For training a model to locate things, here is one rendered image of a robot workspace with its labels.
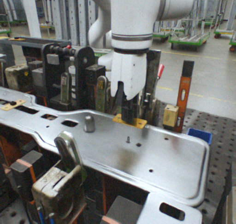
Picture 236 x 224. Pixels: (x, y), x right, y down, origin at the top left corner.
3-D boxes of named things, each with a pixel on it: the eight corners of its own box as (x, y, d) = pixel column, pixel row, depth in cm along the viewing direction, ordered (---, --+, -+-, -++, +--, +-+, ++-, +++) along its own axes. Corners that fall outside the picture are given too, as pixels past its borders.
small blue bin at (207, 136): (181, 153, 93) (185, 137, 89) (185, 141, 101) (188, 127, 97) (206, 160, 89) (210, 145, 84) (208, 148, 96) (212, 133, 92)
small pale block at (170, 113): (153, 194, 73) (164, 108, 56) (156, 187, 76) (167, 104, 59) (162, 198, 71) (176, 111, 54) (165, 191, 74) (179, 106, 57)
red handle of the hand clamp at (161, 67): (139, 99, 61) (155, 62, 67) (140, 103, 62) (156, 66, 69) (152, 102, 59) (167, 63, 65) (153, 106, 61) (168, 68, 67)
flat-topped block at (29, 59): (37, 118, 121) (20, 44, 100) (47, 113, 127) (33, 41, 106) (49, 123, 116) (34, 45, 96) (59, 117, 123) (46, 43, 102)
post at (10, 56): (11, 109, 131) (-9, 41, 110) (20, 105, 137) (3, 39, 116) (19, 112, 128) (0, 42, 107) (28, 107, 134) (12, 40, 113)
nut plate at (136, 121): (111, 120, 50) (111, 117, 49) (118, 114, 53) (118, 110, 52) (142, 129, 46) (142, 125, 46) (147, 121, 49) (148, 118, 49)
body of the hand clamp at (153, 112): (133, 181, 78) (137, 103, 62) (139, 169, 84) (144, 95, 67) (147, 186, 76) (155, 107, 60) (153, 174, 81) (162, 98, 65)
